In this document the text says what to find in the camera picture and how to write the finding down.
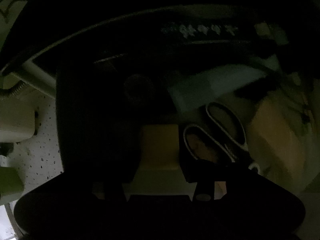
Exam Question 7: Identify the metal drain pipe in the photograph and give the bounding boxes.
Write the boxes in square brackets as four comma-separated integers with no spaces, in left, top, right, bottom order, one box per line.
[1,60,56,100]

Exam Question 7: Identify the green plastic container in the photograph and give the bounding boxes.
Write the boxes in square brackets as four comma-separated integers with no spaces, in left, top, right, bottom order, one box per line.
[0,167,24,205]

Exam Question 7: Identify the dark drawer with front panel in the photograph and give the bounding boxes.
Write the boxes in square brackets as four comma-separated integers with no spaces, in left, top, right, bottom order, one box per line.
[28,6,319,192]

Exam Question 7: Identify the black-handled scissors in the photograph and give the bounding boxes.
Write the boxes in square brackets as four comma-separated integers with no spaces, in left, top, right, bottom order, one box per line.
[182,102,261,174]

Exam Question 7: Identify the black box with white text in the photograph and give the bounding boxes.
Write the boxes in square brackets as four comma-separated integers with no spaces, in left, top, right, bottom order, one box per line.
[153,21,255,44]

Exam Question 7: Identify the tan wrapped packet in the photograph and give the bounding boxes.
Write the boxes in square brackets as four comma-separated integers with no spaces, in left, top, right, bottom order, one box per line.
[247,99,305,191]

